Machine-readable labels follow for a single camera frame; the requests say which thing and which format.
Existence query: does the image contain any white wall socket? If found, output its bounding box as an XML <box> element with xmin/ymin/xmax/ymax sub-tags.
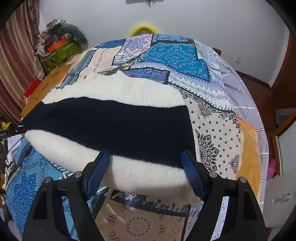
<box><xmin>235</xmin><ymin>57</ymin><xmax>241</xmax><ymax>63</ymax></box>

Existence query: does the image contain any white cardboard box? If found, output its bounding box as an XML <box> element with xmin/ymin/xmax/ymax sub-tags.
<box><xmin>263</xmin><ymin>169</ymin><xmax>296</xmax><ymax>228</ymax></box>

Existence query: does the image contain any orange yellow fleece blanket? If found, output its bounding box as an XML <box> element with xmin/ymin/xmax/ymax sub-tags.
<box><xmin>236</xmin><ymin>118</ymin><xmax>261</xmax><ymax>201</ymax></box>

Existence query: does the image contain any pink item by wall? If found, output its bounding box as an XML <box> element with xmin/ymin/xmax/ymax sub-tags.
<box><xmin>267</xmin><ymin>159</ymin><xmax>276</xmax><ymax>180</ymax></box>

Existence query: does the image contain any orange box on pile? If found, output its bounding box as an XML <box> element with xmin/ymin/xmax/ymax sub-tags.
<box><xmin>48</xmin><ymin>39</ymin><xmax>68</xmax><ymax>53</ymax></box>

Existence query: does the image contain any white and navy knit sweater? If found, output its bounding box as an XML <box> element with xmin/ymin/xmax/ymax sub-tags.
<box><xmin>21</xmin><ymin>71</ymin><xmax>196</xmax><ymax>197</ymax></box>

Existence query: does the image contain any striped red beige curtain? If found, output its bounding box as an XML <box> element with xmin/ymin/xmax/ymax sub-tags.
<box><xmin>1</xmin><ymin>1</ymin><xmax>44</xmax><ymax>123</ymax></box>

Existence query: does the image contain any red plastic item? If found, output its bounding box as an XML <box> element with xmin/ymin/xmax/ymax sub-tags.
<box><xmin>21</xmin><ymin>79</ymin><xmax>42</xmax><ymax>99</ymax></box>

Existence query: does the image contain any grey green stuffed cloth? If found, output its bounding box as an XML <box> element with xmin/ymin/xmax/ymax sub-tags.
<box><xmin>58</xmin><ymin>24</ymin><xmax>88</xmax><ymax>51</ymax></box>

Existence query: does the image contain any yellow curved headboard tube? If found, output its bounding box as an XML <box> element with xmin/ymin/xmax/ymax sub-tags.
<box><xmin>129</xmin><ymin>24</ymin><xmax>159</xmax><ymax>37</ymax></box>

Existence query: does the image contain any grey checked bed sheet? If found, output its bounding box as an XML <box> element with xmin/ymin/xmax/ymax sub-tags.
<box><xmin>196</xmin><ymin>39</ymin><xmax>270</xmax><ymax>212</ymax></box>

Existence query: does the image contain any blue patchwork patterned bedspread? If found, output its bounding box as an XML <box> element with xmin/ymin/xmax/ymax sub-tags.
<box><xmin>6</xmin><ymin>34</ymin><xmax>242</xmax><ymax>240</ymax></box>

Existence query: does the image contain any green patterned storage bag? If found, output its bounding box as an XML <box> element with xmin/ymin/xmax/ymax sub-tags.
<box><xmin>39</xmin><ymin>42</ymin><xmax>81</xmax><ymax>75</ymax></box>

